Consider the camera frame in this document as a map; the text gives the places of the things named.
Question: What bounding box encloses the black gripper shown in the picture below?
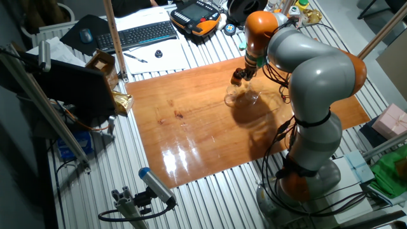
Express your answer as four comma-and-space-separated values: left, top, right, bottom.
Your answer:
236, 65, 258, 83

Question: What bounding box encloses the brown glass bottle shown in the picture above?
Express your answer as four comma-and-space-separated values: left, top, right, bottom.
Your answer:
230, 68, 244, 87

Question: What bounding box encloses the tall clear glass beaker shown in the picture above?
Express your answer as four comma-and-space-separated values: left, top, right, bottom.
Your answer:
243, 81, 264, 106

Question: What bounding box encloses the small clear glass beaker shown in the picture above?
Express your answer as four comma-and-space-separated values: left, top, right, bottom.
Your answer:
223, 84, 242, 108

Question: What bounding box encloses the white egg shaped object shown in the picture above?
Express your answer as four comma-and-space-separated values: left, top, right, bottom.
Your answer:
216, 12, 228, 31

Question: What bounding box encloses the black filament spool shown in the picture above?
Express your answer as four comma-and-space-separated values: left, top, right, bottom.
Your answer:
226, 0, 269, 27

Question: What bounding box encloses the white printed paper sheet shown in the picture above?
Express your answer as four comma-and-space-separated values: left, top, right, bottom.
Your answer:
122, 38, 191, 76

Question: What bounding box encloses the wooden board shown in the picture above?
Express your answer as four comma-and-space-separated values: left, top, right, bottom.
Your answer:
125, 55, 371, 189

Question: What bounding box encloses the black orange teach pendant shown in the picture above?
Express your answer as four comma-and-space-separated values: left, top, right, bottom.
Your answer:
169, 0, 222, 37

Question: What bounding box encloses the aluminium upright profile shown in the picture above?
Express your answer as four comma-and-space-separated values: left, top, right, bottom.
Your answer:
281, 0, 295, 15

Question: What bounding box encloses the gold crumpled wrapper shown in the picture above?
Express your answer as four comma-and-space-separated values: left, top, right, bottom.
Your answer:
300, 8, 324, 25

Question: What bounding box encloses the yellow box green button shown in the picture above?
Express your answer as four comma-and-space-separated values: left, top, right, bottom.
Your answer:
294, 0, 310, 12

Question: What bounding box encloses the black pen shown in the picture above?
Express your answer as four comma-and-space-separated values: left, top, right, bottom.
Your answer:
123, 52, 149, 64

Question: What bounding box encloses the black keyboard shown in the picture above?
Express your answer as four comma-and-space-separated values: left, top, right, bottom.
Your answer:
95, 20, 179, 54

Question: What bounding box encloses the white paper stack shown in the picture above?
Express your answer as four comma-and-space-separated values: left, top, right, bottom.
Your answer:
26, 36, 87, 68
113, 5, 175, 32

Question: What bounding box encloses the gold foil bag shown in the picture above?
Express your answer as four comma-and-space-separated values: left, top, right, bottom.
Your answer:
111, 90, 135, 117

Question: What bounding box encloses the person dark torso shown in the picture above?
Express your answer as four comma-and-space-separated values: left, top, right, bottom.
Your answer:
111, 0, 160, 18

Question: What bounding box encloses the dark blue box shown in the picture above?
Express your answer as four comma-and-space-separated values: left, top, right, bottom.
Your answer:
359, 116, 388, 148

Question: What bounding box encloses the brown cardboard box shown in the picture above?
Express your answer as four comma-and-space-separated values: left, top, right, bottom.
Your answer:
84, 49, 120, 90

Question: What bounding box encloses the light blue box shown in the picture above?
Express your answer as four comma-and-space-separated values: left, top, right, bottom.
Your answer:
345, 149, 375, 184

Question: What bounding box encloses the beige flat panel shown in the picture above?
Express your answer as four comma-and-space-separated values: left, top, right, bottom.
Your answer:
376, 37, 407, 103

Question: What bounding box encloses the pink gift box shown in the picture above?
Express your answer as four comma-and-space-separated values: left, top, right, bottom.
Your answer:
371, 103, 407, 141

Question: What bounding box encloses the black office chair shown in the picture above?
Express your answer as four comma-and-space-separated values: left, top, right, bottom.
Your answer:
357, 0, 407, 20

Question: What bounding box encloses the aluminium horizontal profile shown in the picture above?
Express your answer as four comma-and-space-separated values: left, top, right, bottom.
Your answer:
362, 130, 407, 162

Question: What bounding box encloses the black mouse pad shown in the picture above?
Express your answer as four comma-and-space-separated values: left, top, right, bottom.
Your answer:
59, 14, 111, 57

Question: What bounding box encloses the grey blue computer mouse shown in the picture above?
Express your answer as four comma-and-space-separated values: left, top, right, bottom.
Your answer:
78, 27, 94, 45

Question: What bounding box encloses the black monitor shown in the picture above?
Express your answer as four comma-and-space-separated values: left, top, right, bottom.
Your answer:
17, 50, 119, 128

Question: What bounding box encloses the green cloth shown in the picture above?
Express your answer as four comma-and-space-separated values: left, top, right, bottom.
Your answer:
369, 151, 407, 200

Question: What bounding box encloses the blue package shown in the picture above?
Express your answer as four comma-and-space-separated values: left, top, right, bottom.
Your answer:
57, 130, 95, 162

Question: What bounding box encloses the white round bin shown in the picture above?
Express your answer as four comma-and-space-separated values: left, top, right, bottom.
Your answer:
20, 2, 76, 39

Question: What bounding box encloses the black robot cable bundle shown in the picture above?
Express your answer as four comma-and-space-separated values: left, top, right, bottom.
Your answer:
259, 17, 369, 219

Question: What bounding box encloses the tan upright frame post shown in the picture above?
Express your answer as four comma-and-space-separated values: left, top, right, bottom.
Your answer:
102, 0, 129, 83

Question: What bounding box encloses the grey camera blue end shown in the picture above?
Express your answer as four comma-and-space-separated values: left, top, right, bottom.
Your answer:
138, 167, 177, 207

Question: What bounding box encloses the tan slanted frame post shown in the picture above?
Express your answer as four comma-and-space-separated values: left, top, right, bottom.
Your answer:
357, 1, 407, 60

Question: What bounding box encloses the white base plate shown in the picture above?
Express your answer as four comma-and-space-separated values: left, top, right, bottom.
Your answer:
313, 157, 373, 225

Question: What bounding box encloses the orange cable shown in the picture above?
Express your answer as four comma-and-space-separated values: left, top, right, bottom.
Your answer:
62, 101, 111, 132

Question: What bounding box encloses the aluminium camera mount profile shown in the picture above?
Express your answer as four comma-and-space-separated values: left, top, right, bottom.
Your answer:
111, 186, 150, 229

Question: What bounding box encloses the black camera cable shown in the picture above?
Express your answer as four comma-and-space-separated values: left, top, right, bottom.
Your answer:
97, 198, 177, 223

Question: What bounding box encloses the grey cylindrical camera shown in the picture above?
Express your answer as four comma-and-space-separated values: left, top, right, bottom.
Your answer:
38, 39, 52, 73

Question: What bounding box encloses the aluminium diagonal frame profile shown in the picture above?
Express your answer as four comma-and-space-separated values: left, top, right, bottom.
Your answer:
0, 43, 92, 174

